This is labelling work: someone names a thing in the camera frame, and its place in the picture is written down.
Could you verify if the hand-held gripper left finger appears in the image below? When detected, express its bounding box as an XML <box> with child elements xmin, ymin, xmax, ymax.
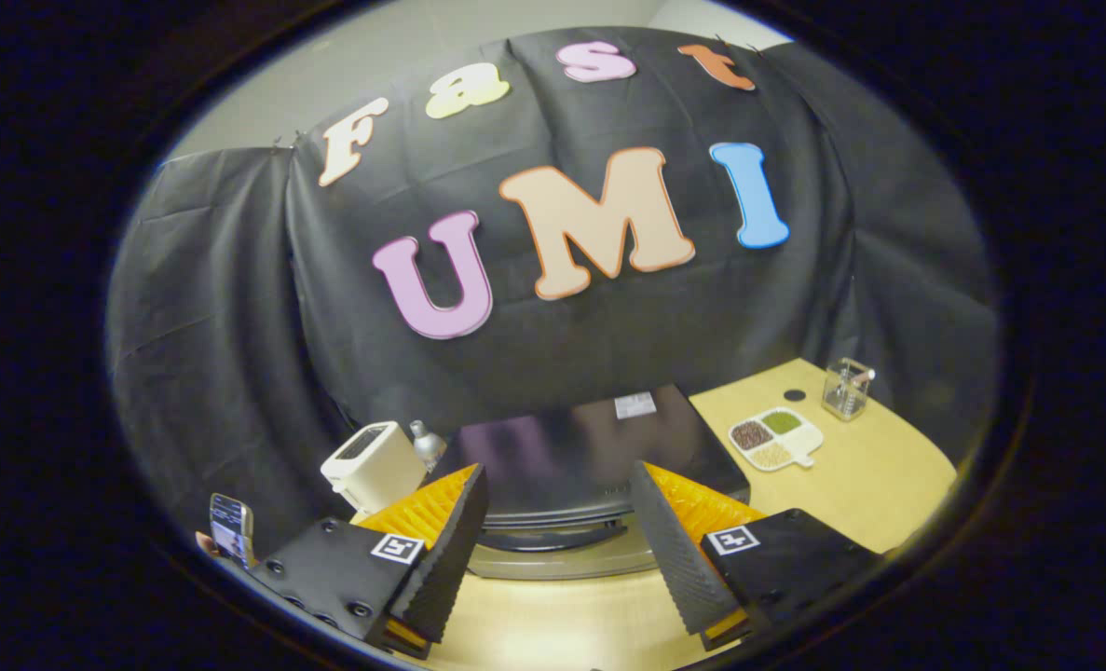
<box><xmin>253</xmin><ymin>463</ymin><xmax>490</xmax><ymax>661</ymax></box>

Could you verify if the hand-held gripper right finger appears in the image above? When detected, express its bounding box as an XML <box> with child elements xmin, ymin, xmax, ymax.
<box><xmin>629</xmin><ymin>460</ymin><xmax>886</xmax><ymax>651</ymax></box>

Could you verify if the black toaster oven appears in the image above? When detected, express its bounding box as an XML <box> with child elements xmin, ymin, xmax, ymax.
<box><xmin>427</xmin><ymin>384</ymin><xmax>752</xmax><ymax>581</ymax></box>

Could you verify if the white pop-up toaster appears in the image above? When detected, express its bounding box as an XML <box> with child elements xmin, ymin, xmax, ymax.
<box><xmin>320</xmin><ymin>421</ymin><xmax>428</xmax><ymax>515</ymax></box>

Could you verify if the small silver bottle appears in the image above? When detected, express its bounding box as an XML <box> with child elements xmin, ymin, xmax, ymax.
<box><xmin>409</xmin><ymin>419</ymin><xmax>448</xmax><ymax>472</ymax></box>

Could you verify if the white divided grain dish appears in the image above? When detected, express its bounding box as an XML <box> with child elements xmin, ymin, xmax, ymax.
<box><xmin>728</xmin><ymin>406</ymin><xmax>826</xmax><ymax>472</ymax></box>

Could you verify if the smartphone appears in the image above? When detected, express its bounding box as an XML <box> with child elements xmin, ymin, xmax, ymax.
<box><xmin>210</xmin><ymin>493</ymin><xmax>257</xmax><ymax>569</ymax></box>

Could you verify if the clear utensil holder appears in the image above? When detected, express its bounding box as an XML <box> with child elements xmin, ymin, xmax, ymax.
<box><xmin>821</xmin><ymin>357</ymin><xmax>877</xmax><ymax>422</ymax></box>

